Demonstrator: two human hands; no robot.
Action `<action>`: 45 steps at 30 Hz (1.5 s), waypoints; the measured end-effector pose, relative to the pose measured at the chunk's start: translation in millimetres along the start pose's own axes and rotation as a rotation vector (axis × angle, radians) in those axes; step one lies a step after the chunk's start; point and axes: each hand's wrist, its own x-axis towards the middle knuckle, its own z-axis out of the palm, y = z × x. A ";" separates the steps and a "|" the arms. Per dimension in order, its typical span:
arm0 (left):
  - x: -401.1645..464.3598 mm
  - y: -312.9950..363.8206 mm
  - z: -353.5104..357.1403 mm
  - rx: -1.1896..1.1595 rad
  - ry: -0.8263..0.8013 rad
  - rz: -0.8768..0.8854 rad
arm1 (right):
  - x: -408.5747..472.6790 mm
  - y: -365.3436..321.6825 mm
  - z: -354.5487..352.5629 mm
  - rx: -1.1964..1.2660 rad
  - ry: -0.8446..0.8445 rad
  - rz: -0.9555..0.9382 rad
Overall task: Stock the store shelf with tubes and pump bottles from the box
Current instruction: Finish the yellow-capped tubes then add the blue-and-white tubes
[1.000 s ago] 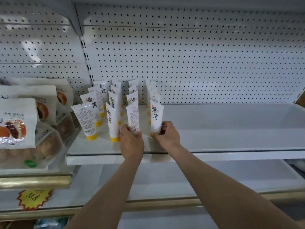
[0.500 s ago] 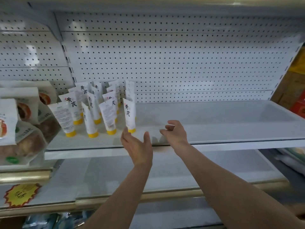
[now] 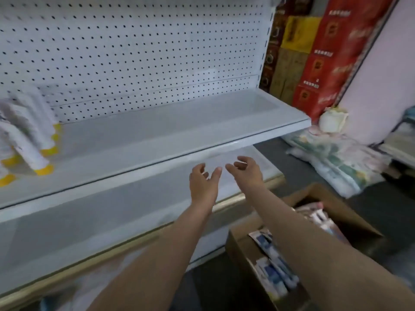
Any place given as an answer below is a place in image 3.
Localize person's left hand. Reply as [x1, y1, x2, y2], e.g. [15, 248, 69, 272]
[189, 163, 223, 206]

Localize pile of blue white packets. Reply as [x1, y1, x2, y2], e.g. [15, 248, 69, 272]
[248, 201, 350, 302]

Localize white shelf with gold trim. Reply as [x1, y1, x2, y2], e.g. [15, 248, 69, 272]
[0, 144, 286, 309]

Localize person's right forearm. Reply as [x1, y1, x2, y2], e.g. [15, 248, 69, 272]
[243, 181, 415, 311]

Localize row of white yellow-capped tubes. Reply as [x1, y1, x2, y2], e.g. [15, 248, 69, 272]
[0, 85, 63, 188]

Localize plastic-wrapped printed packs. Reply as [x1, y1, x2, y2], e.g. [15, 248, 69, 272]
[285, 125, 393, 199]

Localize person's left forearm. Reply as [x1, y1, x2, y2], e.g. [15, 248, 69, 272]
[87, 198, 218, 311]

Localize yellow carton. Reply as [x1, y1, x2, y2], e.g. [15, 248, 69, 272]
[280, 15, 323, 55]

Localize stack of brown cartons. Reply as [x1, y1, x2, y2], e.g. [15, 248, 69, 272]
[259, 0, 316, 106]

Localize crumpled white plastic bag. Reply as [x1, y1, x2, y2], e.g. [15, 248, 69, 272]
[319, 106, 349, 133]

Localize white pegboard back panel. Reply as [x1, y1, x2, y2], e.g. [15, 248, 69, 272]
[0, 0, 276, 124]

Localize white metal shelf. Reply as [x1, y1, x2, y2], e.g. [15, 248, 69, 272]
[0, 88, 312, 224]

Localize stack of red cartons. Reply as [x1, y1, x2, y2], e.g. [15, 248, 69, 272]
[292, 0, 395, 124]

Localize brown cardboard box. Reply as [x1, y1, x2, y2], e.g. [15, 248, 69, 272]
[226, 183, 385, 311]

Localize person's right hand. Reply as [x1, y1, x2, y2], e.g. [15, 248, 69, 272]
[225, 155, 265, 193]

